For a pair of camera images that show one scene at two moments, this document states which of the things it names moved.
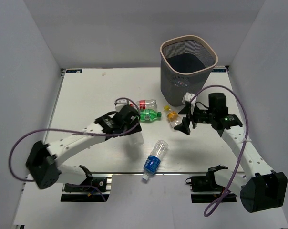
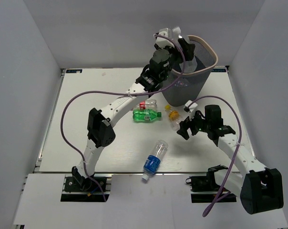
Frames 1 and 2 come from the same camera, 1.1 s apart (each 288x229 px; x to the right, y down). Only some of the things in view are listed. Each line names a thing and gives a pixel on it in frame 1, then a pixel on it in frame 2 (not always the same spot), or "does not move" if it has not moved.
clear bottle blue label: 152,163 does not move
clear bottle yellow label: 173,117 does not move
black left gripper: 135,127 to 188,49
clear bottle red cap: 150,104 does not move
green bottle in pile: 149,114 does not move
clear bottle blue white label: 136,140 to 190,65
